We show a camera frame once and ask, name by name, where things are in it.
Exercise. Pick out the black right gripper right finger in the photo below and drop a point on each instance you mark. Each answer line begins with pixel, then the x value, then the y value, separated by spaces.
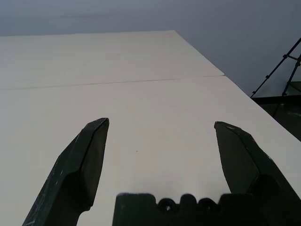
pixel 244 160

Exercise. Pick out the black tripod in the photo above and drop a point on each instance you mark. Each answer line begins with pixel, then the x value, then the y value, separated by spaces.
pixel 267 76

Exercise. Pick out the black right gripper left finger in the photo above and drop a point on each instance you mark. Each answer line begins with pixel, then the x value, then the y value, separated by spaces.
pixel 70 169

